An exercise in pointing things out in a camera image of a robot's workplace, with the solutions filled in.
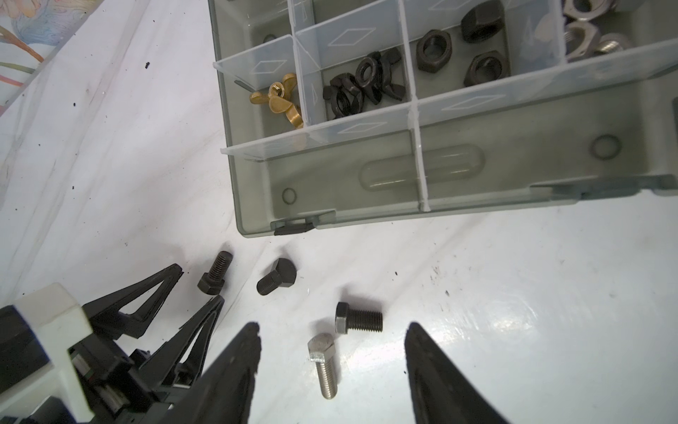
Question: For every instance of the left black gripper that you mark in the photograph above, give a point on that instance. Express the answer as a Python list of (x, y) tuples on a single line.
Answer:
[(106, 387)]

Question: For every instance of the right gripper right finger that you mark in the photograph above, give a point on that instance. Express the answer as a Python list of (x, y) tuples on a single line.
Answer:
[(440, 393)]

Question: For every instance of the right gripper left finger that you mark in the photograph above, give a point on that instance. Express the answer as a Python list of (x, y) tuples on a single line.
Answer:
[(224, 393)]

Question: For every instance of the black bolt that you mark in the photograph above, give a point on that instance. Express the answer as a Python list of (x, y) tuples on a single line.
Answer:
[(347, 318), (212, 282), (283, 274)]

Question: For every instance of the silver bolt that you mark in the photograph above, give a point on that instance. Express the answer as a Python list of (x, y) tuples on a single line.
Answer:
[(321, 349)]

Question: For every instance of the brass wing nut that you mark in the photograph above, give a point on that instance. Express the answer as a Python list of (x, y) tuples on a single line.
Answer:
[(279, 99)]

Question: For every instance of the black wing nut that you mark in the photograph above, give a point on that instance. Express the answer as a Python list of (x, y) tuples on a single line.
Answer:
[(374, 76), (344, 96)]

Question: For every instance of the black wing screw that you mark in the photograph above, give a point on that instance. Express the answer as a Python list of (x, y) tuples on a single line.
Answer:
[(483, 21)]

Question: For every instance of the silver nut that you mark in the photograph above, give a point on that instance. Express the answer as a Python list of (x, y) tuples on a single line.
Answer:
[(586, 10), (613, 43), (581, 40)]

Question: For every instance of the black hex nut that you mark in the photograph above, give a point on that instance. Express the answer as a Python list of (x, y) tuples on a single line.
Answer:
[(487, 67), (434, 51)]

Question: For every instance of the grey plastic organizer box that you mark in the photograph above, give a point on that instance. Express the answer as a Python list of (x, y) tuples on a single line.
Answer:
[(552, 133)]

